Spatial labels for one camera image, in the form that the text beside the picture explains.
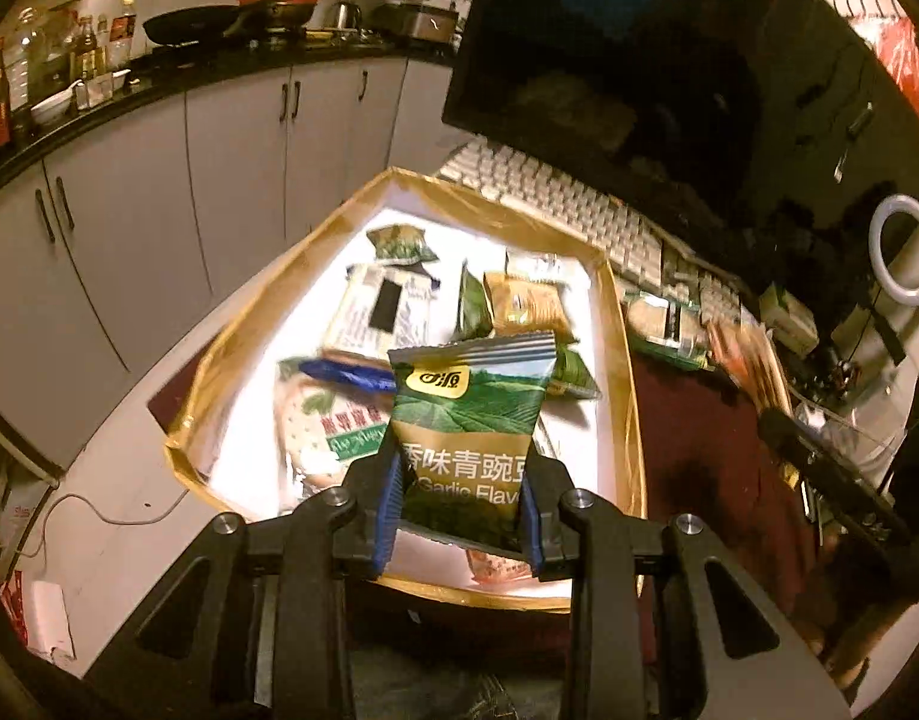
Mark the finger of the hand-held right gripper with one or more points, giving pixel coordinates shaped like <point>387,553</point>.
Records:
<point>827,472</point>

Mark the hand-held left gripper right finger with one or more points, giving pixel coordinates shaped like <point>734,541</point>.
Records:
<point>531,517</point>

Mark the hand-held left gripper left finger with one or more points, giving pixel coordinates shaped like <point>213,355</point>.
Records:
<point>384,510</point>

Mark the large green pea packet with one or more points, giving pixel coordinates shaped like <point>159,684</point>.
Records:
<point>467,427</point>

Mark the blue-edged white cracker packet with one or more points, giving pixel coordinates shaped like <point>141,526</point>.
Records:
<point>384,307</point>

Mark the gold-lined cardboard box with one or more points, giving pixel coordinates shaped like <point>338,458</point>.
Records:
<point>242,360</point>

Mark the person's right forearm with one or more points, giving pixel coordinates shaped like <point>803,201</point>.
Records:
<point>853,649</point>

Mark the round cracker packet green label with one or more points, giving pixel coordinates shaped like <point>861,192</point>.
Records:
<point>317,435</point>

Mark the maroon tablecloth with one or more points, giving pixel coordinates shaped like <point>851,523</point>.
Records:
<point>699,450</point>

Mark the blue snack packet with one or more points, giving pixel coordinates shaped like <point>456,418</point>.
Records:
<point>347,375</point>

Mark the small green pea packet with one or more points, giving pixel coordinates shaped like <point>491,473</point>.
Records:
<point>473,307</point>
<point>576,375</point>
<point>399,244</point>

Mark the white and green carton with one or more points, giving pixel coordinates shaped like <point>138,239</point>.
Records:
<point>789,319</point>

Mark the yellow snack packet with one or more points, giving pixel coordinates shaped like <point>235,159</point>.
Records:
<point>531,304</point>

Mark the pile of snack packets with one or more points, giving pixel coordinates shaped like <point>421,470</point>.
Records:
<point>669,322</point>

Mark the small white snack packet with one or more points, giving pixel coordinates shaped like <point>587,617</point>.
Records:
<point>533,262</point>

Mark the white computer keyboard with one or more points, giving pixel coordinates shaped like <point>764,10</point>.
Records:
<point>564,202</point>

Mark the white box on floor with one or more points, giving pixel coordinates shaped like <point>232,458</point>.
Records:
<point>51,615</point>

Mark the white kitchen cabinets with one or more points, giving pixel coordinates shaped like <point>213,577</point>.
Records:
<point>129,240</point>

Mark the red plastic bag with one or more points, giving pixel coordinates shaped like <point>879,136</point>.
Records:
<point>909,67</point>

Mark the black computer monitor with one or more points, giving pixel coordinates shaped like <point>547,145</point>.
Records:
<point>654,52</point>

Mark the metal cooking pot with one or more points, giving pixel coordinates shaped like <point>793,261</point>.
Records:
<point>418,19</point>

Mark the steel kettle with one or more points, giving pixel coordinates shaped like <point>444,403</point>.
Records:
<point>345,15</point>

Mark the small white bowl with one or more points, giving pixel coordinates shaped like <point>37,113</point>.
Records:
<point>51,109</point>

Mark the black frying pan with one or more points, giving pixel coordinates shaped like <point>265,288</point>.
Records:
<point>189,24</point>

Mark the row of condiment bottles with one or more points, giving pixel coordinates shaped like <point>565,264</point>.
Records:
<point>84,45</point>

